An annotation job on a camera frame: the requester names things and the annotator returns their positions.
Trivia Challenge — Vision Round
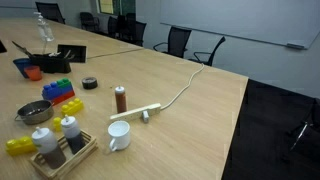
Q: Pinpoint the yellow three-stud lego brick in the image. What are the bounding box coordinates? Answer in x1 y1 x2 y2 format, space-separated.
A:
60 97 85 117

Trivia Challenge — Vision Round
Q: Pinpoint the red lego brick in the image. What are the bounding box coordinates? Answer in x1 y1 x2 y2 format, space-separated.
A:
50 89 76 106

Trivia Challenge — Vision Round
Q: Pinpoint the green lego brick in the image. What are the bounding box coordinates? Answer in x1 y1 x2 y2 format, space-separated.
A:
55 77 72 89

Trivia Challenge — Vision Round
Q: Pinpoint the small yellow lego brick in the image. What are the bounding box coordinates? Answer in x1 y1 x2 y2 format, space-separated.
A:
52 116 63 132

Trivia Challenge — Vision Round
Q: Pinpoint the wide yellow lego brick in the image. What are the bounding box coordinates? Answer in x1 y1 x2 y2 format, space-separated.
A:
4 135 37 157

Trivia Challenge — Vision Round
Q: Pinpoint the white power strip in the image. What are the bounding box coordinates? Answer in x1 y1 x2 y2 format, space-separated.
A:
109 102 162 122

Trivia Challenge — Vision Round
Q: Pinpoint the brown sauce bottle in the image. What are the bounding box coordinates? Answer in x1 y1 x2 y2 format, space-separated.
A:
114 85 128 114

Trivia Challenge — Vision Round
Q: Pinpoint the black mesh office chair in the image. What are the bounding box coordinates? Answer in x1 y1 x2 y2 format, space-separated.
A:
188 35 227 67
35 1 66 25
152 26 193 59
106 15 120 38
123 19 148 47
79 11 101 33

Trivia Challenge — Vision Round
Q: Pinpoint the white mug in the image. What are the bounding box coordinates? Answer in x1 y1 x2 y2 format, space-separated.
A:
107 120 132 153

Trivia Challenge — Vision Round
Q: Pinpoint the black tape roll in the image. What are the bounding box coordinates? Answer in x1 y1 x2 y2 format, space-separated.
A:
81 76 99 90

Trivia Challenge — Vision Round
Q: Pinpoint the slim white-capped squeeze bottle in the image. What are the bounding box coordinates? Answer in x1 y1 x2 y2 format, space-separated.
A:
60 114 87 155

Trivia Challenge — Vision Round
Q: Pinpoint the white whiteboard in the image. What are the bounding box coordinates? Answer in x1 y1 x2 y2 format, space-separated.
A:
159 0 320 50

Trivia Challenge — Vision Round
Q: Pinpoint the black utensil bin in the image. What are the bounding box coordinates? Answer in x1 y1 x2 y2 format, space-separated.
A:
29 53 73 75

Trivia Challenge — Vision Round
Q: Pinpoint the white plastic utensil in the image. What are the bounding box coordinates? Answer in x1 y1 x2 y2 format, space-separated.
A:
48 50 63 58

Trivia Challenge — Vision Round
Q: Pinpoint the wooden slat crate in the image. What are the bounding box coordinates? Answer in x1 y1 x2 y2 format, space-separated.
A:
27 129 99 180

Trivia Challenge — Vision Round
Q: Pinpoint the large white-capped squeeze bottle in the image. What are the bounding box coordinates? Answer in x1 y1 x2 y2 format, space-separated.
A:
31 126 67 170

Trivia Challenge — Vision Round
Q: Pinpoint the orange cup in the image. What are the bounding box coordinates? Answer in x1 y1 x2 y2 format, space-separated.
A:
23 65 44 82

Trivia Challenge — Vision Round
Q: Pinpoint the clear pump bottle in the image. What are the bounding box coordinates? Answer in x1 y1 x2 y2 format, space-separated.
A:
33 11 55 43

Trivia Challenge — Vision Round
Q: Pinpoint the blue cup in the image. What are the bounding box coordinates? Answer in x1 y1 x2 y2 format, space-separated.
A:
12 57 34 80

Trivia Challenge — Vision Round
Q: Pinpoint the grey whiteboard eraser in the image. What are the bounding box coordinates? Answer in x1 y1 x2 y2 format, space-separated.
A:
286 41 307 51

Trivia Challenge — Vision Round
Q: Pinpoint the black stand with metal rod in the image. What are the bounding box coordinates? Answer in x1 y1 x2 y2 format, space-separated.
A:
281 98 320 164

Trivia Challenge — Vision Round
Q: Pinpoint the black flat object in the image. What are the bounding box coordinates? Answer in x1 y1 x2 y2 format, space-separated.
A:
0 39 8 54

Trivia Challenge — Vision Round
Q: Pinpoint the white power cable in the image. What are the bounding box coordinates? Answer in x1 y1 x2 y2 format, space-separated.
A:
159 62 206 111

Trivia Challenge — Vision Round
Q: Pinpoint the window with dark frame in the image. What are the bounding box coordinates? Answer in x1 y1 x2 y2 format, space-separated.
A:
97 0 137 17

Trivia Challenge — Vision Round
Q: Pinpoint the metal pot with handles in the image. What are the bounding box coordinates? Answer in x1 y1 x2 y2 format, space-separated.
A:
13 99 55 126

